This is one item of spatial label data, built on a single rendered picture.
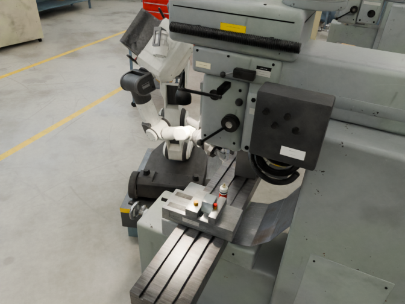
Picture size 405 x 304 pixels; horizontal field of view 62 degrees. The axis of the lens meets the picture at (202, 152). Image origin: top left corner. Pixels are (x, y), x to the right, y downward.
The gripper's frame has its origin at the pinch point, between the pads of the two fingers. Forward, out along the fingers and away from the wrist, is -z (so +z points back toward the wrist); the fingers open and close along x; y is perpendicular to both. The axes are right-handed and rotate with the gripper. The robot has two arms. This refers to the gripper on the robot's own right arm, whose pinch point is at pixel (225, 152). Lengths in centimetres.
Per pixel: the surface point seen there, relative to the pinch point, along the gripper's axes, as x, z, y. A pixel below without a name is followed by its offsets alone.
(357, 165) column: -2, -56, -26
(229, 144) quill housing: -7.4, -8.4, -11.7
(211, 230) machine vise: -18.7, -12.8, 27.8
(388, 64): 14, -49, -53
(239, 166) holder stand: 23.1, 7.8, 24.0
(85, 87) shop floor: 102, 368, 128
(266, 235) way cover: -0.3, -30.3, 29.4
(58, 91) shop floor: 67, 379, 128
